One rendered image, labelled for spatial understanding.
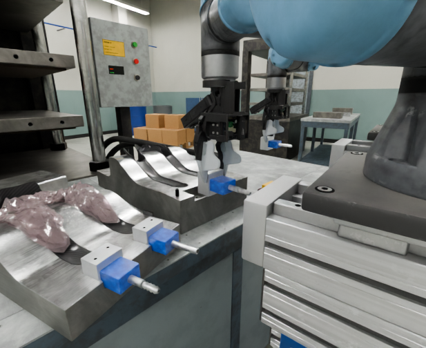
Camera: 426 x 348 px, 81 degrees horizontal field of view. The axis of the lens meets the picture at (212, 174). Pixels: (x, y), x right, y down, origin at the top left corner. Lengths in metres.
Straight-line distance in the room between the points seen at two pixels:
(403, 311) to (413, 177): 0.13
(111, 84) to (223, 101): 0.99
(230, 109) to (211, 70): 0.08
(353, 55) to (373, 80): 6.77
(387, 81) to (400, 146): 6.67
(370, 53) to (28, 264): 0.51
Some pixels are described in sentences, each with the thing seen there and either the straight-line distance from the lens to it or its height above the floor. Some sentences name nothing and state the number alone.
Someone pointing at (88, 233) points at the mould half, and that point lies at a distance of 0.56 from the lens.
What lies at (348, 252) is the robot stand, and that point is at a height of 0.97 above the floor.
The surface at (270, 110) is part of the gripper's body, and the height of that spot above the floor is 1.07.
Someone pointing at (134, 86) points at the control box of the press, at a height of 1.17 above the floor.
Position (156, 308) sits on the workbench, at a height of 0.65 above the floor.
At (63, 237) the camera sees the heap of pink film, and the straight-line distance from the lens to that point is 0.54.
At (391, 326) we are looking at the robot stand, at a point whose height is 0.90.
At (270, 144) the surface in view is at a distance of 1.08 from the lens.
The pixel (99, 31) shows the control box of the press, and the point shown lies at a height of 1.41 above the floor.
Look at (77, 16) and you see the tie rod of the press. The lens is 1.28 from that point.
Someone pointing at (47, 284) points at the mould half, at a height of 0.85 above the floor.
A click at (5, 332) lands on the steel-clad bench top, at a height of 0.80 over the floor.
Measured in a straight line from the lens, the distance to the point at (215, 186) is 0.54.
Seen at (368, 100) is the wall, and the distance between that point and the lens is 6.96.
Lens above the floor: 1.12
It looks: 17 degrees down
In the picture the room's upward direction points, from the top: straight up
